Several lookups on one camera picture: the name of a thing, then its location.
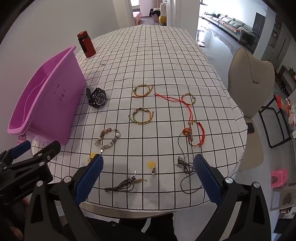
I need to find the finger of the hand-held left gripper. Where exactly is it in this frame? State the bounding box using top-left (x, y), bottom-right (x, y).
top-left (5, 141), bottom-right (62, 173)
top-left (0, 140), bottom-right (31, 166)

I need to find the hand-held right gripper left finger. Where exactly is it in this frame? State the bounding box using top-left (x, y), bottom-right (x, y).
top-left (24, 154), bottom-right (104, 241)

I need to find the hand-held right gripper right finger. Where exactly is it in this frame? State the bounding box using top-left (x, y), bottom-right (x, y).
top-left (193, 153), bottom-right (278, 241)

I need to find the black cord necklace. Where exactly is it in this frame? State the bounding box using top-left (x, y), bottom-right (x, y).
top-left (173, 134), bottom-right (197, 193)

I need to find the brown cord necklace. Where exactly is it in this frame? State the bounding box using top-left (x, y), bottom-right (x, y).
top-left (104, 170), bottom-right (147, 193)

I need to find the red cord pendant necklace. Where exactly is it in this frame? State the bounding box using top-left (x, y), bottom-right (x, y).
top-left (154, 92), bottom-right (206, 147)

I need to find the stone bead bracelet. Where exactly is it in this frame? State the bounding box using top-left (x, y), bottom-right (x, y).
top-left (94, 128), bottom-right (121, 152)

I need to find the white flower charm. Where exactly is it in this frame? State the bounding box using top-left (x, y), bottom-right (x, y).
top-left (147, 160), bottom-right (158, 175)

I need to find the pink plastic tub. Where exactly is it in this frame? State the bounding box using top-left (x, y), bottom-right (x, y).
top-left (7, 45), bottom-right (87, 145)

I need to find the black wristwatch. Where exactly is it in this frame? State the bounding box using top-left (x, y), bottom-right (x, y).
top-left (86, 87), bottom-right (109, 109)

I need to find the rainbow cord bracelet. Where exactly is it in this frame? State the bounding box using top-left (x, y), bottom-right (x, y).
top-left (181, 93), bottom-right (197, 106)

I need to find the braided bracelet with beads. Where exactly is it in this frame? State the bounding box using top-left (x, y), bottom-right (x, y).
top-left (129, 107), bottom-right (155, 125)

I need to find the yellow green braided bracelet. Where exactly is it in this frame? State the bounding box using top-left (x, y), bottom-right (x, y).
top-left (132, 84), bottom-right (155, 98)

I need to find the person's left hand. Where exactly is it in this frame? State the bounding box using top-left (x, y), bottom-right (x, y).
top-left (8, 222), bottom-right (25, 240)

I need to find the pink stool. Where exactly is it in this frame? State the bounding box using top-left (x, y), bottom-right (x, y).
top-left (272, 169), bottom-right (289, 189)

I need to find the red printed packet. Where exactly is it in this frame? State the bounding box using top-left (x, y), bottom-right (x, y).
top-left (275, 95), bottom-right (296, 114)

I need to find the red water bottle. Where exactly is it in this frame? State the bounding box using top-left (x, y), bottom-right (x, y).
top-left (77, 31), bottom-right (96, 58)

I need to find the beige chair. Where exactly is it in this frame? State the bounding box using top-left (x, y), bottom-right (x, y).
top-left (227, 47), bottom-right (275, 173)

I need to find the white checkered tablecloth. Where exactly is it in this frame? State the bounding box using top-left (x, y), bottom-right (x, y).
top-left (30, 24), bottom-right (247, 210)

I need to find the black cabinet panel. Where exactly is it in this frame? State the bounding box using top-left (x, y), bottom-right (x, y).
top-left (252, 12), bottom-right (266, 54)

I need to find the grey sofa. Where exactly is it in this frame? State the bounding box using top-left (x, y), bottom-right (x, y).
top-left (206, 13), bottom-right (256, 43)

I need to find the pink bed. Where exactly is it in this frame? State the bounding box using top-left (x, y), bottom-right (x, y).
top-left (132, 11), bottom-right (142, 26)

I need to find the white yellow plush toy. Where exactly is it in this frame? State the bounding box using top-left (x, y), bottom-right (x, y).
top-left (159, 2), bottom-right (167, 25)

